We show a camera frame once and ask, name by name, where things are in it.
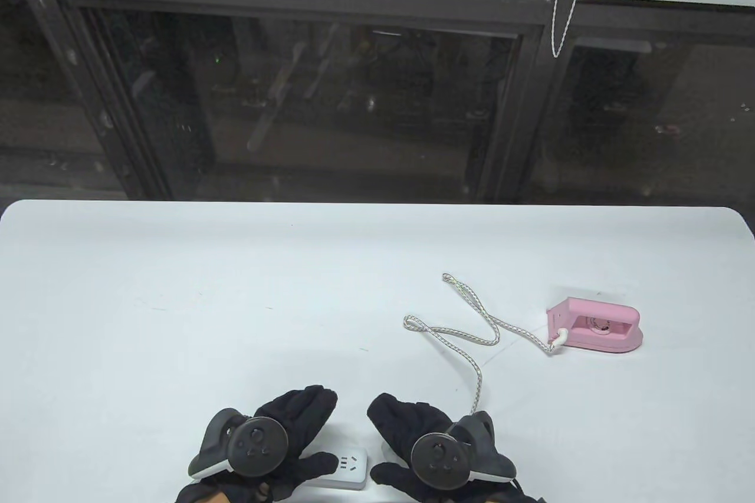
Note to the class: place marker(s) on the person's left hand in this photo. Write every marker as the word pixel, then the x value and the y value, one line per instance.
pixel 307 414

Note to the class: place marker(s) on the person's right hand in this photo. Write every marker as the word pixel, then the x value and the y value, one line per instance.
pixel 401 420

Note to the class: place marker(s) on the white power strip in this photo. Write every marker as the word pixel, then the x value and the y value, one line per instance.
pixel 354 464

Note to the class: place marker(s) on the pink electric iron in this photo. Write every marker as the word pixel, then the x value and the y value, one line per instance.
pixel 619 341

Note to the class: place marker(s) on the person's left forearm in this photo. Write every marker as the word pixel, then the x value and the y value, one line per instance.
pixel 217 497

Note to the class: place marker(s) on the black right hand controller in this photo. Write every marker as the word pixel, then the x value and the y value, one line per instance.
pixel 439 459

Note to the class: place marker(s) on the black hand controller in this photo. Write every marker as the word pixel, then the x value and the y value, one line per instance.
pixel 256 444
pixel 439 459

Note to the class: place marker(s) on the black left hand controller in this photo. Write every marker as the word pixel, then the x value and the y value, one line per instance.
pixel 256 444

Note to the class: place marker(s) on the dark window frame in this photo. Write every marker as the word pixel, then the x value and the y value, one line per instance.
pixel 295 2

